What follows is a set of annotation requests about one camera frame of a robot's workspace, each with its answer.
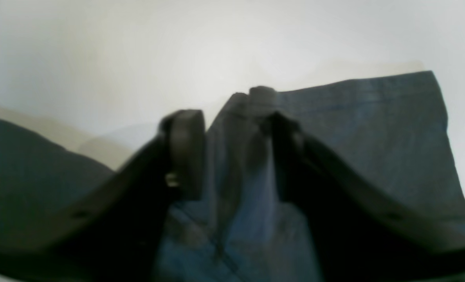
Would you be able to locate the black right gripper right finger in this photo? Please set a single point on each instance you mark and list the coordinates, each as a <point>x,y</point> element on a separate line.
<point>358,232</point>

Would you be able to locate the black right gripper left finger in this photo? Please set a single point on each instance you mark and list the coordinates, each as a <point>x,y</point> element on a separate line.
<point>115,230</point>

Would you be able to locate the grey T-shirt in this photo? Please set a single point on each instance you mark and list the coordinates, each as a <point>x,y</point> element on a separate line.
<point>392,131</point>

